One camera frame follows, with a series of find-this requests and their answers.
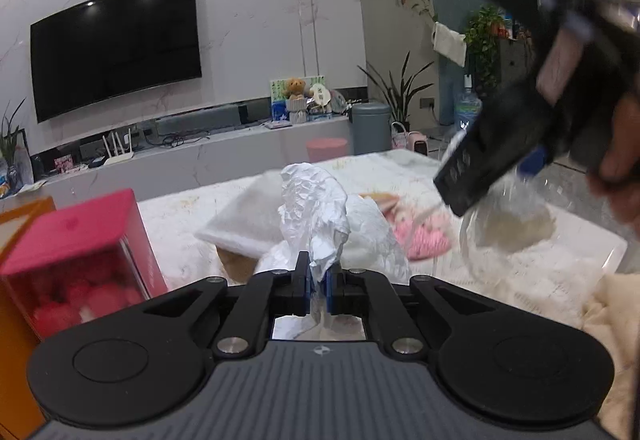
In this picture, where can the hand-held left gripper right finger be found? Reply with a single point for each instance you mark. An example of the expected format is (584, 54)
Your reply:
(331, 294)

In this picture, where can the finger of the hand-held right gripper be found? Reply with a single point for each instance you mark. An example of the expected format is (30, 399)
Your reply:
(533, 161)

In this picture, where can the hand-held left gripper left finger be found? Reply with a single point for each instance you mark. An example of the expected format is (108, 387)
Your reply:
(306, 294)

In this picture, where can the clear plastic bag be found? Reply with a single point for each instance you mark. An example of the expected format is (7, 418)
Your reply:
(515, 225)

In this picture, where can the white plastic bag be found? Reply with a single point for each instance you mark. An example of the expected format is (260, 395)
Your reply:
(315, 210)

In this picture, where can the pink crochet pouch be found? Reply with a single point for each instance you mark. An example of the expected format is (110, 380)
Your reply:
(425, 237)

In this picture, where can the orange cardboard box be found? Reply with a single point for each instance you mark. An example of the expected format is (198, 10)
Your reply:
(15, 360)

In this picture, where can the person's right hand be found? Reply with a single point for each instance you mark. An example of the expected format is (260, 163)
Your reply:
(625, 160)

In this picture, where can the blue water jug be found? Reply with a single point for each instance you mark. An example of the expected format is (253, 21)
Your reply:
(467, 107)

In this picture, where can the dark drawer cabinet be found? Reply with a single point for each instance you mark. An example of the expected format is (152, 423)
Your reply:
(517, 65)

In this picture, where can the white felt pouch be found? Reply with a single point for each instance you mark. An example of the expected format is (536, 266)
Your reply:
(245, 220)

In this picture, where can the colourful snack packet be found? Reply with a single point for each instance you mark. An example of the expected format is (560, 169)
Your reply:
(382, 201)

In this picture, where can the green ivy plant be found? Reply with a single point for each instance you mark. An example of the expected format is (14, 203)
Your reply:
(484, 45)

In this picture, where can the small pink heater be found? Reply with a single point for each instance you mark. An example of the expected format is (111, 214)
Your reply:
(415, 140)

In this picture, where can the white hanging tote bag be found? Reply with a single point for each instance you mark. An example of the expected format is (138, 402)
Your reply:
(450, 45)

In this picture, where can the pink round stool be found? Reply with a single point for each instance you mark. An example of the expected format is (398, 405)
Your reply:
(327, 150)

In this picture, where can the long-leaved potted plant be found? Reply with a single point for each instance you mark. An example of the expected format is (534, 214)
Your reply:
(400, 97)

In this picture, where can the grey trash can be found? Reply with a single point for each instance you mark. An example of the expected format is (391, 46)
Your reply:
(371, 127)

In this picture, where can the white marble television console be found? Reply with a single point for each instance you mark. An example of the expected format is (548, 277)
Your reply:
(200, 165)

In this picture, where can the cream blanket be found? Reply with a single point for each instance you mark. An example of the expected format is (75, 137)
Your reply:
(615, 345)

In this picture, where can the brown teddy bear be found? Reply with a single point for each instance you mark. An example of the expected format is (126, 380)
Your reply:
(295, 88)

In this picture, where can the white router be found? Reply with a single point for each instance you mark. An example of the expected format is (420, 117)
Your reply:
(119, 152)

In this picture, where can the red transparent storage box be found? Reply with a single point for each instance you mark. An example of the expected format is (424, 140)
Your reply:
(75, 240)

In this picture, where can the pink photo card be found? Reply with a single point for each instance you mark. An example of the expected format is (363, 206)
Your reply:
(64, 163)

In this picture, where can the green plant in glass vase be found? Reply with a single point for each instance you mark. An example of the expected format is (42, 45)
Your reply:
(11, 150)

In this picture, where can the black wall television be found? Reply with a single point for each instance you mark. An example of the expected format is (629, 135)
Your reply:
(115, 47)

